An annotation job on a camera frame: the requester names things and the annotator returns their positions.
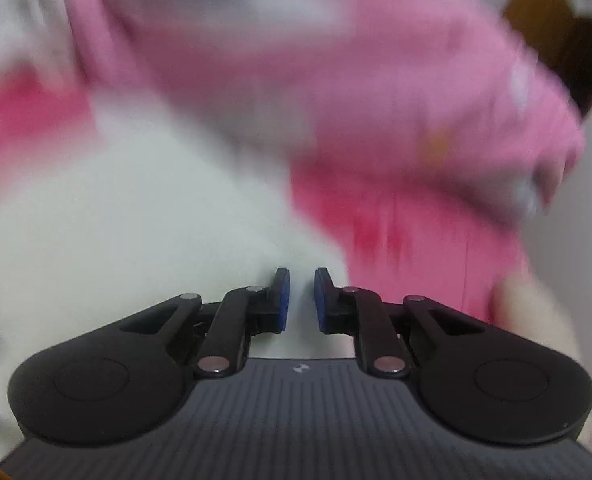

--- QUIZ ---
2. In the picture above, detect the cream fleece deer sweater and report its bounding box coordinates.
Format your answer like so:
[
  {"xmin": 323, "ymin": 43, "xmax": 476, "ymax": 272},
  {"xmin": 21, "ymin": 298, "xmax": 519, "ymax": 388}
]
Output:
[{"xmin": 0, "ymin": 95, "xmax": 357, "ymax": 441}]

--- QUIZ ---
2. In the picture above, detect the pink floral fleece blanket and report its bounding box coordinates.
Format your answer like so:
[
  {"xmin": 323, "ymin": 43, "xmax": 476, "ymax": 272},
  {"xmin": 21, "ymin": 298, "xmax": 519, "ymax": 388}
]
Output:
[{"xmin": 0, "ymin": 75, "xmax": 532, "ymax": 322}]

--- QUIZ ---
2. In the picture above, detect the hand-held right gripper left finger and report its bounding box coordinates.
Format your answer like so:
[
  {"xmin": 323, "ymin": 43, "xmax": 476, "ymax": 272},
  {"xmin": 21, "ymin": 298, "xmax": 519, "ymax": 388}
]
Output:
[{"xmin": 118, "ymin": 267, "xmax": 291, "ymax": 378}]

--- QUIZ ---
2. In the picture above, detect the pink floral duvet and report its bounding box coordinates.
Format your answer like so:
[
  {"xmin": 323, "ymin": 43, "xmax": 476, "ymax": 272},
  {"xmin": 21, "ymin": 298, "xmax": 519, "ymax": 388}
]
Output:
[{"xmin": 66, "ymin": 0, "xmax": 587, "ymax": 222}]

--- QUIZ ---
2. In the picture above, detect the white shirt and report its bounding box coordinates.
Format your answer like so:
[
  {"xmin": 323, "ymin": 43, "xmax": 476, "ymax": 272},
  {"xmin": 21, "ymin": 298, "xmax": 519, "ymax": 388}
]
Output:
[{"xmin": 0, "ymin": 0, "xmax": 78, "ymax": 87}]

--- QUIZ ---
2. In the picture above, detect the brown wooden door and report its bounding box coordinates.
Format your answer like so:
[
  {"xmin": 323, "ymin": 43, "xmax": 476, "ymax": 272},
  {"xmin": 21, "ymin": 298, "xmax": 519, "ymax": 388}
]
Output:
[{"xmin": 500, "ymin": 0, "xmax": 592, "ymax": 117}]

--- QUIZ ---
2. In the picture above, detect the beige pillow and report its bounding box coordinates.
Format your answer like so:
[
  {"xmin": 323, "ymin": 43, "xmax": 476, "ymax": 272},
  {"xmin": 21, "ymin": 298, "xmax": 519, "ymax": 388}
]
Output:
[{"xmin": 490, "ymin": 275, "xmax": 592, "ymax": 442}]

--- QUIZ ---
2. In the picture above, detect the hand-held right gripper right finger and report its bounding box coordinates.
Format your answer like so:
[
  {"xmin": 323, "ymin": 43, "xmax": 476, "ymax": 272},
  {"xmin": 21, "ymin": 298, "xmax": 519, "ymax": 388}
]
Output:
[{"xmin": 314, "ymin": 267, "xmax": 486, "ymax": 378}]

